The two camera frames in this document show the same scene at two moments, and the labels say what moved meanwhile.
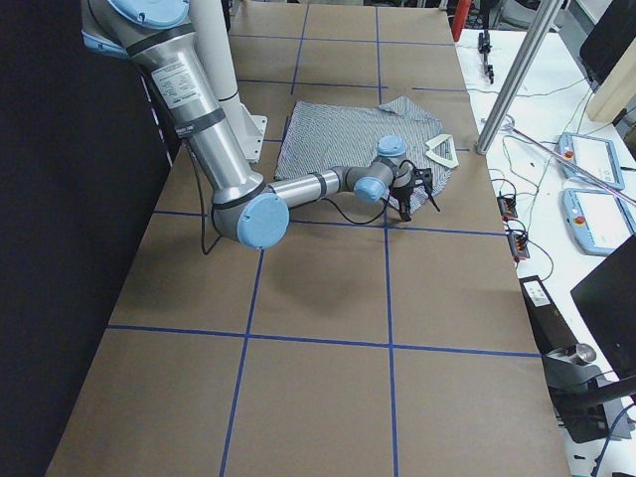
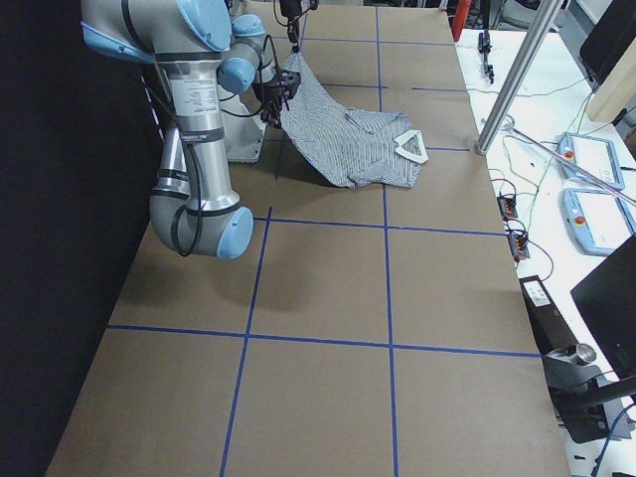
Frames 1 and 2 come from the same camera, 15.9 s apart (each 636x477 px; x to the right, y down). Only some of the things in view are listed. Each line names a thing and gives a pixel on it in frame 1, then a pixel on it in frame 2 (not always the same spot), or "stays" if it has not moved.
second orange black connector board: [519, 245] stays
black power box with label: [551, 331] stays
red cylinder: [459, 17] stays
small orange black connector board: [508, 207] stays
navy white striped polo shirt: [393, 199] → [360, 148]
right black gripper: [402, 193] → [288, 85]
